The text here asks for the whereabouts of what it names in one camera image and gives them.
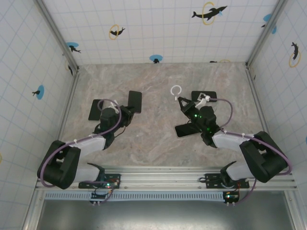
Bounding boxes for black smartphone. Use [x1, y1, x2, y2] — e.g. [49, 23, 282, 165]
[88, 99, 106, 121]
[174, 122, 204, 138]
[128, 90, 143, 114]
[191, 91, 218, 103]

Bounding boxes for small circuit board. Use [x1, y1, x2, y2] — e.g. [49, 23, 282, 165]
[222, 190, 240, 206]
[90, 188, 114, 205]

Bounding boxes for grey metal sheet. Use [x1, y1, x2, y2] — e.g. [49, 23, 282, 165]
[35, 200, 297, 230]

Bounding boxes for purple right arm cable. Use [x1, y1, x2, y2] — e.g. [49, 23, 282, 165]
[208, 97, 293, 206]

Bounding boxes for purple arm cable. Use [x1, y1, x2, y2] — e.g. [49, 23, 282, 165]
[208, 97, 293, 206]
[39, 99, 122, 204]

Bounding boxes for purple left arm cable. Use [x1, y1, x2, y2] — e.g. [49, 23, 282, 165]
[39, 99, 122, 204]

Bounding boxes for aluminium side rail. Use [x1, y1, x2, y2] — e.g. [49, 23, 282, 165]
[48, 68, 82, 172]
[245, 62, 283, 171]

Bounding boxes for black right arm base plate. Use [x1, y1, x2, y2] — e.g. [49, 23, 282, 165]
[205, 172, 250, 190]

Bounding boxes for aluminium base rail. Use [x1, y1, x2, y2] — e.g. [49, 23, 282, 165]
[35, 166, 298, 192]

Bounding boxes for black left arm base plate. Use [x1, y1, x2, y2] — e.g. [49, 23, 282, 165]
[78, 173, 122, 190]

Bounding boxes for white slotted cable duct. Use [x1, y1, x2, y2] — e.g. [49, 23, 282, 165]
[44, 191, 226, 201]

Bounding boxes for aluminium corner post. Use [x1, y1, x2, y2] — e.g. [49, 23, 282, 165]
[35, 0, 80, 72]
[245, 0, 291, 67]

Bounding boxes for aluminium frame leg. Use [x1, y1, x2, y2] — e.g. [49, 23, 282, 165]
[284, 190, 304, 230]
[23, 190, 46, 230]

